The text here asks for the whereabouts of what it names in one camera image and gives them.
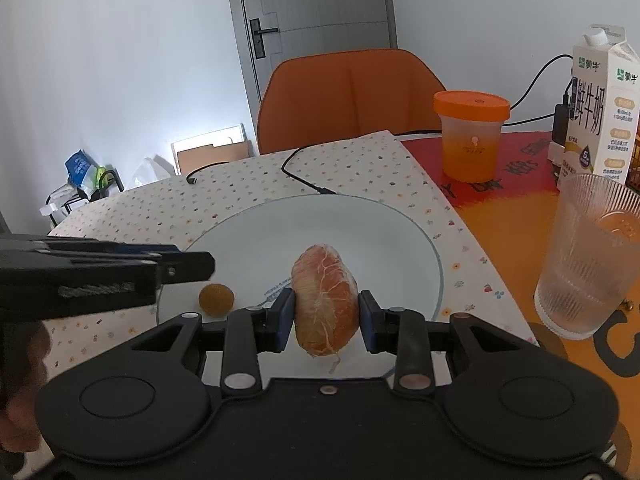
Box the orange lidded plastic cup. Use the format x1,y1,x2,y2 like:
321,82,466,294
434,90,511,183

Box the orange chair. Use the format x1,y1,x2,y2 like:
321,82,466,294
257,49,445,154

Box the white round plate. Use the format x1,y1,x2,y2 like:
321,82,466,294
156,194,444,385

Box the black wire rack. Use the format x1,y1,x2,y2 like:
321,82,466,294
40,167,125,228

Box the black usb cable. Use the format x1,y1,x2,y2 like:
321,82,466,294
185,145,342,196

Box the grey door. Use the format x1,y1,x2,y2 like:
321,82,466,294
230,0,397,119

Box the ribbed clear glass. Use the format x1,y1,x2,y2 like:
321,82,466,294
534,174,639,340

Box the orange red cartoon mat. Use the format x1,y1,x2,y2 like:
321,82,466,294
404,131,639,479

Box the person's left hand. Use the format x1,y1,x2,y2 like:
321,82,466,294
1,323,51,453

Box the peeled pomelo segment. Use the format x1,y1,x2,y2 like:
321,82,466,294
291,244,359,374

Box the white plastic bag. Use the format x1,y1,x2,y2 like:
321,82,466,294
127,155,176,188

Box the white milk carton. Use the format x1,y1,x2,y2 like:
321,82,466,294
560,24,639,183

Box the blue white bag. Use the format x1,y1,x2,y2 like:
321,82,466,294
64,150,99,196

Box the small brown round fruit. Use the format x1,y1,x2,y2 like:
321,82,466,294
198,283,235,318

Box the floral white tablecloth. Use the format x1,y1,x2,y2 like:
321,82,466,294
55,133,534,340

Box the black charger cable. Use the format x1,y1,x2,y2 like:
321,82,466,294
394,53,574,137

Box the black power adapter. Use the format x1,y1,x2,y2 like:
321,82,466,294
552,103,570,146

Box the brown cardboard box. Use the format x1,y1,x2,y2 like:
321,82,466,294
171,125,252,176

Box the black door handle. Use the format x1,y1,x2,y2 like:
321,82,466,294
250,18,279,60

